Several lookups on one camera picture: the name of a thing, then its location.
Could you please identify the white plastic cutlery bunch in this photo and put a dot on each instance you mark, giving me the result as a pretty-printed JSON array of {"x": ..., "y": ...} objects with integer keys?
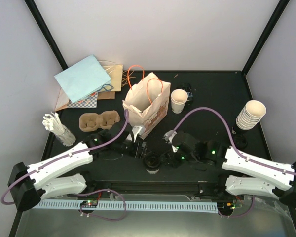
[{"x": 53, "y": 124}]

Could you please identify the cream bear paper bag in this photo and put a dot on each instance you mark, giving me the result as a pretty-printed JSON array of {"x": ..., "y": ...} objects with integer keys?
[{"x": 147, "y": 102}]

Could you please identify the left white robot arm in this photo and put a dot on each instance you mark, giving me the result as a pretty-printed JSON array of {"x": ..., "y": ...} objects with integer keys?
[{"x": 31, "y": 184}]

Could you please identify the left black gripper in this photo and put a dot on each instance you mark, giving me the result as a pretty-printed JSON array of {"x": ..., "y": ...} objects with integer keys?
[{"x": 135, "y": 152}]

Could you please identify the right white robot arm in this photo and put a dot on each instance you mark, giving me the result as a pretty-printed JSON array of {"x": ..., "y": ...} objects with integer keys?
[{"x": 259, "y": 177}]

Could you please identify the white paper coffee cup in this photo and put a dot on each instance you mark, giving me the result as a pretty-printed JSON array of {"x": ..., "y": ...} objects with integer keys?
[{"x": 152, "y": 171}]

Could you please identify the stack of white cups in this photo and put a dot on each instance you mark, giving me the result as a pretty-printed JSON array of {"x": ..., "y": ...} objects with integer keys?
[{"x": 251, "y": 115}]

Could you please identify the black plastic cup lid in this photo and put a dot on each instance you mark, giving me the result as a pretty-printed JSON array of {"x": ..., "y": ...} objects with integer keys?
[{"x": 152, "y": 162}]

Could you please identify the checkered paper bag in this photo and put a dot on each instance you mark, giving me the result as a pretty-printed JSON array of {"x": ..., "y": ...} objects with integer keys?
[{"x": 88, "y": 102}]

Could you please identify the black paper coffee cup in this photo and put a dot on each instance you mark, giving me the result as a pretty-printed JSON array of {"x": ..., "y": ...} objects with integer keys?
[{"x": 188, "y": 89}]

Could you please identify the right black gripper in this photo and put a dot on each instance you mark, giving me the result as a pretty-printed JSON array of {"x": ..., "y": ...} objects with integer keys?
[{"x": 169, "y": 159}]

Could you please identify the brown kraft paper bag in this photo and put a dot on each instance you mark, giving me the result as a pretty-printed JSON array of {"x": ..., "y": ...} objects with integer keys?
[{"x": 107, "y": 91}]

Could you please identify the black cup lid stack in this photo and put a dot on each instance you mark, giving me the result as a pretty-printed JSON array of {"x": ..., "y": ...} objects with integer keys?
[{"x": 240, "y": 141}]

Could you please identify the light blue paper bag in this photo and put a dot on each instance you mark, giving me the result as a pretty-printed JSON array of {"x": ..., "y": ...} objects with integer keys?
[{"x": 83, "y": 78}]

